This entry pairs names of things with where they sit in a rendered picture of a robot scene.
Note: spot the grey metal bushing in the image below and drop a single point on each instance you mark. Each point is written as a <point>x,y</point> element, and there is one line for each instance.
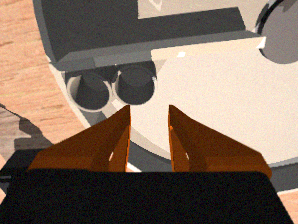
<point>131,95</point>
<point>86,98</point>

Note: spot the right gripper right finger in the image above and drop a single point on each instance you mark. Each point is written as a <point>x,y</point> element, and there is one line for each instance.
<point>207,149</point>

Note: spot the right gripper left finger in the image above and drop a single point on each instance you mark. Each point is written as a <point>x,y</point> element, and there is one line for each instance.
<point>92,148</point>

